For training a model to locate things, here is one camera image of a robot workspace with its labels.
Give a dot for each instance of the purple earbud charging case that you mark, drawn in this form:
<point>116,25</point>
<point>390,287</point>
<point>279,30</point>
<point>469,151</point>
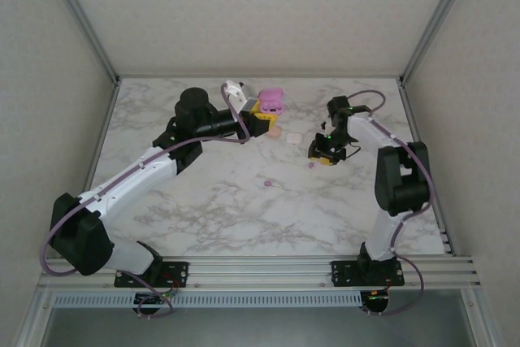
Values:
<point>272,101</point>

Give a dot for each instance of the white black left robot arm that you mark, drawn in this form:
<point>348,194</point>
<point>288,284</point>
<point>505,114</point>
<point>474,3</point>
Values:
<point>130,176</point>

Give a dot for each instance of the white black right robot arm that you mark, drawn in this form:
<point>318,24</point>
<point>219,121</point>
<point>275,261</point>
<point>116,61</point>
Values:
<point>390,233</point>

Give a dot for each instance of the purple earbud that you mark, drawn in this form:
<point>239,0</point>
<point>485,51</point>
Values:
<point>311,165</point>
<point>268,183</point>

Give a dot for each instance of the small controller board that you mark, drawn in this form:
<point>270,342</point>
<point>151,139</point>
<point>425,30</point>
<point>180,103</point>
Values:
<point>375,302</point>
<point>156,301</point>

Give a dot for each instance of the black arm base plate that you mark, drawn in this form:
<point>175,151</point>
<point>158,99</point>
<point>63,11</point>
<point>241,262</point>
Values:
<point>345,271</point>
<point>178,271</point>

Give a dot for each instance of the aluminium mounting rail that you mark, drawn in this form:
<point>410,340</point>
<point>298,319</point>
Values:
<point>260,271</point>

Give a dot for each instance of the aluminium frame post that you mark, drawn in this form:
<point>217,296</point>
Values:
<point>34,318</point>
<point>438,18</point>
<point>81,18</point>
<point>481,318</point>

